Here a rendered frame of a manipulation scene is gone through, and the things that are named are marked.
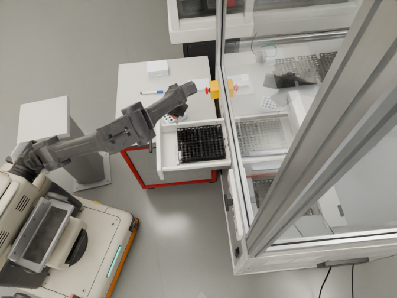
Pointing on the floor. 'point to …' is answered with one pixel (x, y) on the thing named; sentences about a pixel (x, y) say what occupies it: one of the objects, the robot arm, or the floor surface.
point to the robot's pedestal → (39, 116)
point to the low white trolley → (146, 172)
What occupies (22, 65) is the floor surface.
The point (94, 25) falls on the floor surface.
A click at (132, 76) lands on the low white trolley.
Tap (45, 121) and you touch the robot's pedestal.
